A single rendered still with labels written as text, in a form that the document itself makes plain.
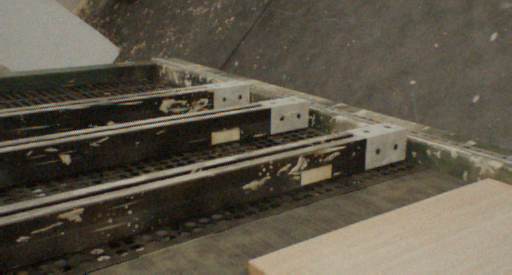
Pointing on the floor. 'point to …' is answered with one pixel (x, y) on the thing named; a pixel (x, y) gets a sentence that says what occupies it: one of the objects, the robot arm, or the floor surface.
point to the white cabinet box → (46, 34)
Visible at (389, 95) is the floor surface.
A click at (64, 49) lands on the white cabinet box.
